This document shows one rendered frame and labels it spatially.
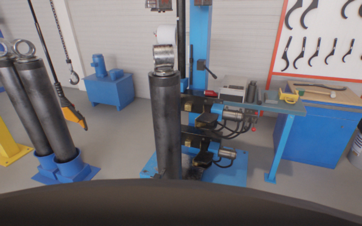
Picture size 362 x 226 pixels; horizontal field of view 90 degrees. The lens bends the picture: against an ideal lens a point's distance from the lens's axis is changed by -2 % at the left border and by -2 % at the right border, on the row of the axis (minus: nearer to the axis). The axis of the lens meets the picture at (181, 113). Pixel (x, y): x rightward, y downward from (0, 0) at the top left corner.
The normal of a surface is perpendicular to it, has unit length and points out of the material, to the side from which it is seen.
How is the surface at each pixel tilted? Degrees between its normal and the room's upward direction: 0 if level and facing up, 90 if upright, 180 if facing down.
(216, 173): 0
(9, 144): 90
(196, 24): 90
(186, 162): 0
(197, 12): 90
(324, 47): 90
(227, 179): 0
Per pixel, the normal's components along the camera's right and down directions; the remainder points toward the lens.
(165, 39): -0.32, 0.63
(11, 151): 0.94, 0.15
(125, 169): -0.01, -0.87
